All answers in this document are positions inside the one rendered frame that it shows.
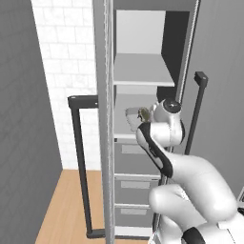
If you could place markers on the grey fridge door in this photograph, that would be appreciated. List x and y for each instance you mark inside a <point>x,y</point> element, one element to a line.
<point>222,95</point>

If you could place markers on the grey freezer door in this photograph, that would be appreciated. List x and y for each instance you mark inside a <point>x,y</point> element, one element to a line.
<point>103,95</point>

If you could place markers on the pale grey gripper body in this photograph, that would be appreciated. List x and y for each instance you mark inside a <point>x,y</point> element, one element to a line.
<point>132,116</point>

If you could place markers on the grey freezer cabinet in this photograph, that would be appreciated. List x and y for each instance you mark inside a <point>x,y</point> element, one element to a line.
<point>139,31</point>

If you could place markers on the grey freezer rack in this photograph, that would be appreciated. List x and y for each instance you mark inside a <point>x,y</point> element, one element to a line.
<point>139,70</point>
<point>122,127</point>

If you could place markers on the grey freezer drawer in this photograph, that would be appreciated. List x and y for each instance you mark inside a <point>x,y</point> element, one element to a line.
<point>132,217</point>
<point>130,160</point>
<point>133,192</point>

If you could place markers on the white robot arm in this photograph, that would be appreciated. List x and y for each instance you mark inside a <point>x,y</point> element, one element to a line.
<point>197,181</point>

